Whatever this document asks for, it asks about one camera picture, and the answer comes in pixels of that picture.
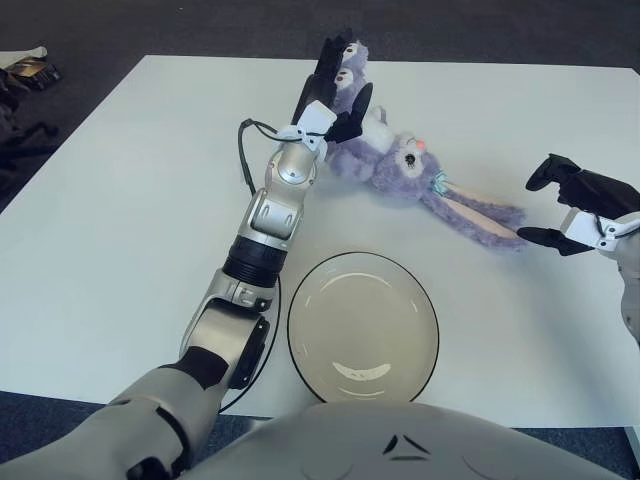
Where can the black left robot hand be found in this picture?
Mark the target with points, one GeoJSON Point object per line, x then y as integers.
{"type": "Point", "coordinates": [320, 95]}

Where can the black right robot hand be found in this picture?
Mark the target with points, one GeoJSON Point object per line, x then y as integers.
{"type": "Point", "coordinates": [595, 192]}

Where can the purple plush bunny doll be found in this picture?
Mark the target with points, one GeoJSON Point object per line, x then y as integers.
{"type": "Point", "coordinates": [410, 170]}

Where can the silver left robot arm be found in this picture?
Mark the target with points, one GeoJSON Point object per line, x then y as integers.
{"type": "Point", "coordinates": [250, 280]}

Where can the white plate with black rim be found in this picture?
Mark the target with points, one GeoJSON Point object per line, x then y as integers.
{"type": "Point", "coordinates": [365, 330]}

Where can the white table leg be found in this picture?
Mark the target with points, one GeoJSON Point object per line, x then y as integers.
{"type": "Point", "coordinates": [632, 434]}

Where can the black stand on floor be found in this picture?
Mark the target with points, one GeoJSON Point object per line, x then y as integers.
{"type": "Point", "coordinates": [30, 132]}

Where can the white cloth on floor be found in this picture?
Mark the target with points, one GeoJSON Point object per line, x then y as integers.
{"type": "Point", "coordinates": [20, 55]}

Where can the dark bag on floor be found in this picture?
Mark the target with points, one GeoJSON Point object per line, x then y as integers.
{"type": "Point", "coordinates": [7, 97]}

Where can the grey robot torso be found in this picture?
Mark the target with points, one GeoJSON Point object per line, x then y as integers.
{"type": "Point", "coordinates": [400, 445]}

